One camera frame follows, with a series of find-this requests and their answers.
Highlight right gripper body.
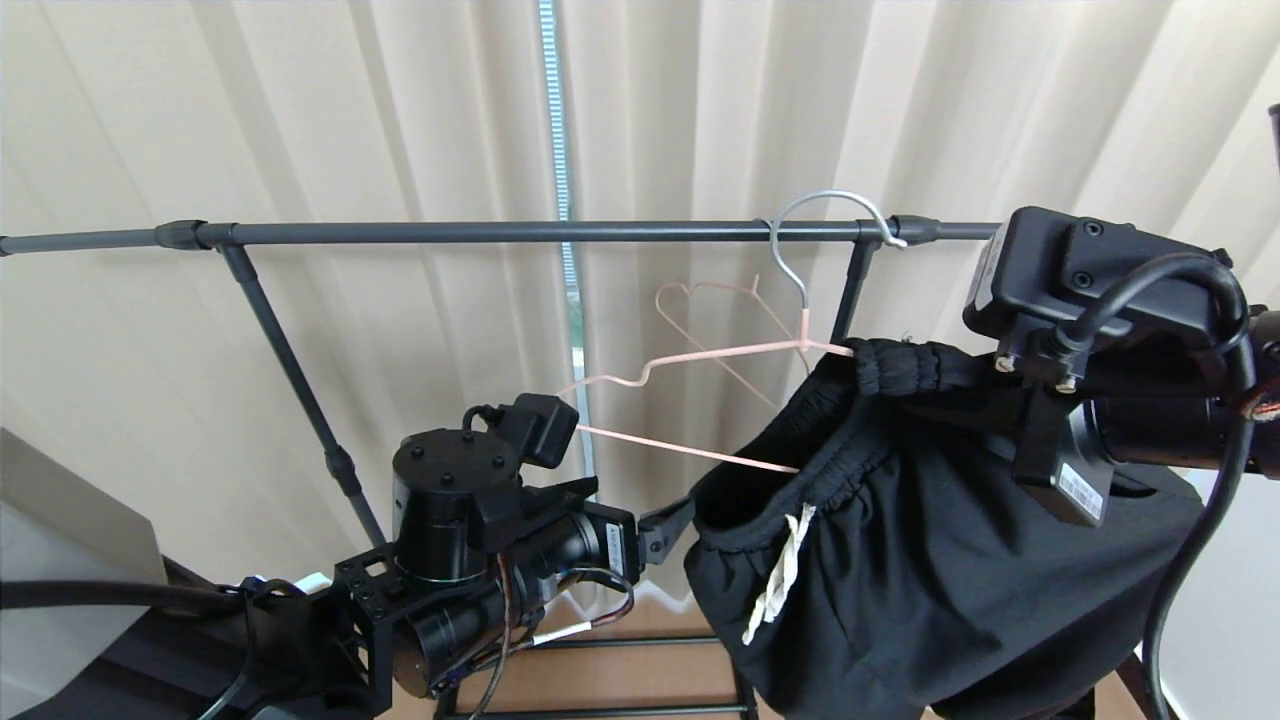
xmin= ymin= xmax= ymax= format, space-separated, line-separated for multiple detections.
xmin=1013 ymin=310 xmax=1280 ymax=529

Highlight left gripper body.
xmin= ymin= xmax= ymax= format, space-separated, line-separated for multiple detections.
xmin=393 ymin=508 xmax=643 ymax=699

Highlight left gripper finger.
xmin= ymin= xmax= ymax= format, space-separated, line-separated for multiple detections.
xmin=638 ymin=496 xmax=698 ymax=568

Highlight pink clothes hanger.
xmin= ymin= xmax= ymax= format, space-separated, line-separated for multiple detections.
xmin=655 ymin=275 xmax=813 ymax=408
xmin=556 ymin=188 xmax=910 ymax=476

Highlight black drawstring shorts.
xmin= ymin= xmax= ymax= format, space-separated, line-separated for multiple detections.
xmin=685 ymin=337 xmax=1207 ymax=720

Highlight black clothes rack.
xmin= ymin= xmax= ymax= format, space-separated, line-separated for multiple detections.
xmin=0 ymin=215 xmax=1002 ymax=720

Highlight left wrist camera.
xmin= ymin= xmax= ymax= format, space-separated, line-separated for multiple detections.
xmin=465 ymin=393 xmax=601 ymax=526

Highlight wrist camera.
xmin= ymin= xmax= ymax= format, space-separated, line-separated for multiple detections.
xmin=465 ymin=393 xmax=601 ymax=526
xmin=963 ymin=205 xmax=1251 ymax=393

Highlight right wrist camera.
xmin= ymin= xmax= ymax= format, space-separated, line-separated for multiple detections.
xmin=963 ymin=205 xmax=1251 ymax=393

